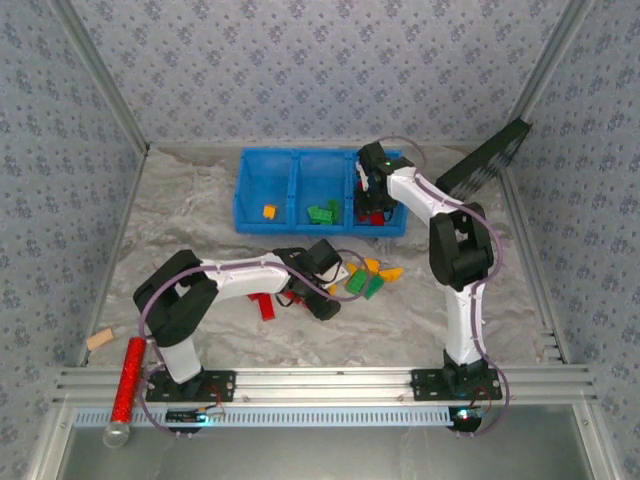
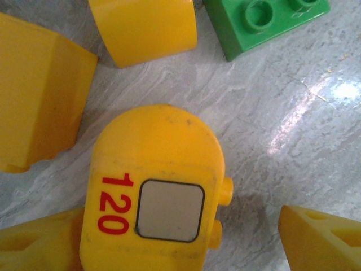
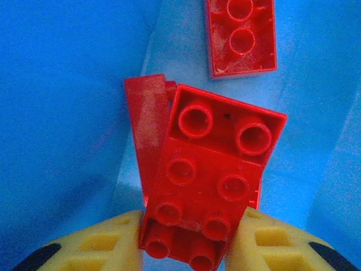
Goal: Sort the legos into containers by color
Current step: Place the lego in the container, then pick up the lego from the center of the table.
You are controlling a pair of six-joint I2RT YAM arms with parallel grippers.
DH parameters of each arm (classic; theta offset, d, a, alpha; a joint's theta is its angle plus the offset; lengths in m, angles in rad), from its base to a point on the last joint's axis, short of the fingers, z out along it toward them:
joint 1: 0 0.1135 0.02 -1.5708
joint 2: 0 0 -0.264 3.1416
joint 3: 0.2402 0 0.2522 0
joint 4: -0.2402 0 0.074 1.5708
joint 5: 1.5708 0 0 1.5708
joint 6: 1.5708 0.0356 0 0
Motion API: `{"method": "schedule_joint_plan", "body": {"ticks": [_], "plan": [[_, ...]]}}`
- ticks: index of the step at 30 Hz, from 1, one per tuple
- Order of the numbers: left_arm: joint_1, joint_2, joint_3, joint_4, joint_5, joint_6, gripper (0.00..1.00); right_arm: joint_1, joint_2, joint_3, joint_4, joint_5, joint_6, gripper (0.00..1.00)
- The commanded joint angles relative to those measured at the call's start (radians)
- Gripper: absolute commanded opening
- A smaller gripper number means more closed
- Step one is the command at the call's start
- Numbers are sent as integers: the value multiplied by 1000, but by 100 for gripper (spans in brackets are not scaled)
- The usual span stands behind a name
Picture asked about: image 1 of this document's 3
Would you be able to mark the green lego brick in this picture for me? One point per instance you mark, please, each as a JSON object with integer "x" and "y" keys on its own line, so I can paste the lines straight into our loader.
{"x": 333, "y": 209}
{"x": 319, "y": 215}
{"x": 356, "y": 282}
{"x": 374, "y": 287}

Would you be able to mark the aluminium corner post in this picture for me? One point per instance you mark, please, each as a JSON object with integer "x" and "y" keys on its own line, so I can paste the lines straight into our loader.
{"x": 557, "y": 50}
{"x": 106, "y": 75}

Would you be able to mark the red lego brick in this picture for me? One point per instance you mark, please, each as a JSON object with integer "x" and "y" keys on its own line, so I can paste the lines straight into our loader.
{"x": 378, "y": 218}
{"x": 267, "y": 308}
{"x": 299, "y": 300}
{"x": 255, "y": 298}
{"x": 361, "y": 218}

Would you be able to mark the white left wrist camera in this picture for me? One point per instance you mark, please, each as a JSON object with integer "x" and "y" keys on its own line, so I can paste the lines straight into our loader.
{"x": 340, "y": 275}

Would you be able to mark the red glitter tube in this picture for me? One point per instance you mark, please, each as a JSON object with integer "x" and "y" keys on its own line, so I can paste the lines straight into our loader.
{"x": 127, "y": 380}

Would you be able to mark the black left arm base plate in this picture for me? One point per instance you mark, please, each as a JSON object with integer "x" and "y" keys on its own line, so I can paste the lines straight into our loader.
{"x": 222, "y": 385}

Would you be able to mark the blue three-compartment bin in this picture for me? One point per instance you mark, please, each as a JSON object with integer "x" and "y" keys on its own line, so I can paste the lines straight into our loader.
{"x": 265, "y": 227}

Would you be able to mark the small wooden block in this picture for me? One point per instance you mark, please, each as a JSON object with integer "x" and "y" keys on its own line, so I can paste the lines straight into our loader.
{"x": 100, "y": 340}

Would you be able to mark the wide aluminium base rail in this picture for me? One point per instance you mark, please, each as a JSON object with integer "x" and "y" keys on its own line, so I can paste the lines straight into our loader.
{"x": 325, "y": 385}

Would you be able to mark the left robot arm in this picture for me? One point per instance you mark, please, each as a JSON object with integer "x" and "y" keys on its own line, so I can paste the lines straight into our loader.
{"x": 240, "y": 280}

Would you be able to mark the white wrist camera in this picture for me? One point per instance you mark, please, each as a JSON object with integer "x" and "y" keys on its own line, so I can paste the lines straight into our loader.
{"x": 363, "y": 175}
{"x": 340, "y": 275}

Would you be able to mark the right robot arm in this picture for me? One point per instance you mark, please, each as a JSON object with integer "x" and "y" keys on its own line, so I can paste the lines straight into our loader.
{"x": 465, "y": 325}

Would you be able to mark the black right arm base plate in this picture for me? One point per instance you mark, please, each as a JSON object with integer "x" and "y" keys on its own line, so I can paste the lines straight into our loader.
{"x": 425, "y": 385}

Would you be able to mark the yellow half-round lego brick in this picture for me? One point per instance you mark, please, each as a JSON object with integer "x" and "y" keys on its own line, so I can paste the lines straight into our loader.
{"x": 354, "y": 268}
{"x": 392, "y": 274}

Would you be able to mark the black ribbed panel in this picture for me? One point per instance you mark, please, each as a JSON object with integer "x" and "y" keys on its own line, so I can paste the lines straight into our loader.
{"x": 490, "y": 155}

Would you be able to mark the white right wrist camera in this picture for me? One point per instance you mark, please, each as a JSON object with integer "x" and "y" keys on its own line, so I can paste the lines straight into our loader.
{"x": 363, "y": 175}

